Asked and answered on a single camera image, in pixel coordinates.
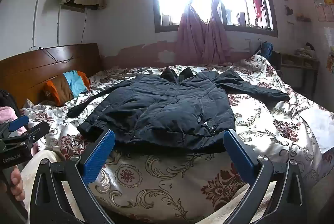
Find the red hanging clothes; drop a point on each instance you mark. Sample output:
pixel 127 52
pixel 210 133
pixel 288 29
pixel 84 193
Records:
pixel 257 5

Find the brown wooden headboard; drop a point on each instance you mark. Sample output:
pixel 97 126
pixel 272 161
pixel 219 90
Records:
pixel 39 70

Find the orange brown blue pillow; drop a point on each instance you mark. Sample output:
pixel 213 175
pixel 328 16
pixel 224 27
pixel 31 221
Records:
pixel 75 83

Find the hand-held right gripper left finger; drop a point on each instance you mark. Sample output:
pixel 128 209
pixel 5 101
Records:
pixel 98 157

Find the cream fleece blanket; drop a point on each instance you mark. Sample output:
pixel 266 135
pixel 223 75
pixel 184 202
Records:
pixel 28 169

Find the clutter on desk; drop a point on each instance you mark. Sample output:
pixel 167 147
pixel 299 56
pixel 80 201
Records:
pixel 306 50

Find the white power strip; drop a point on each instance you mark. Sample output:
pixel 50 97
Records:
pixel 34 48

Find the pink red curtain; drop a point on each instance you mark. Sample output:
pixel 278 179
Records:
pixel 190 36
pixel 218 39

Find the colourful cartoon wall sticker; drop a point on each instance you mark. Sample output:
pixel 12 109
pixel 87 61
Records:
pixel 330 59

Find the paper wall calendar sheets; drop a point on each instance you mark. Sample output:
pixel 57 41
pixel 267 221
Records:
pixel 322 2

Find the person's left hand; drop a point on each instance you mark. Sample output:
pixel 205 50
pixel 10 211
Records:
pixel 17 185

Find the floral patterned quilt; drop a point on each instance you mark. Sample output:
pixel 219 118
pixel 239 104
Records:
pixel 182 182

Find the white sheet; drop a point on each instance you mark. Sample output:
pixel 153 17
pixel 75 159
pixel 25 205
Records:
pixel 319 127

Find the small wooden wall shelf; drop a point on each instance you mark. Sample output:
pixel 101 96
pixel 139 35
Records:
pixel 74 7

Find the dark navy padded jacket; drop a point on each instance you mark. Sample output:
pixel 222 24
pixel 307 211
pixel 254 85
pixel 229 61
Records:
pixel 167 109

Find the blue backpack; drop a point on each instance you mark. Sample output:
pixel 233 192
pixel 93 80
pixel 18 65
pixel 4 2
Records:
pixel 267 49

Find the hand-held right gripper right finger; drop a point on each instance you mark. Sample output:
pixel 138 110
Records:
pixel 240 157

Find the dark wall hanging ornament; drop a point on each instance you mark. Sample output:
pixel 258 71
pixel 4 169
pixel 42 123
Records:
pixel 288 10

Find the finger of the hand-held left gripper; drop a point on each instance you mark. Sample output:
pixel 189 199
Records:
pixel 18 121
pixel 39 130

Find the dark bag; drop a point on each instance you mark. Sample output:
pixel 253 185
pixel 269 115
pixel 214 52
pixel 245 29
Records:
pixel 7 98

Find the wooden desk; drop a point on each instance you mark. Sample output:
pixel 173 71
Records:
pixel 300 62

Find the pink cloth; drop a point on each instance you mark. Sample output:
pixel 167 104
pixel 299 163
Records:
pixel 7 113

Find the small cluttered wall shelf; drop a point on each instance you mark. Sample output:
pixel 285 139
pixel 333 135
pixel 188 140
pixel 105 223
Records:
pixel 303 18

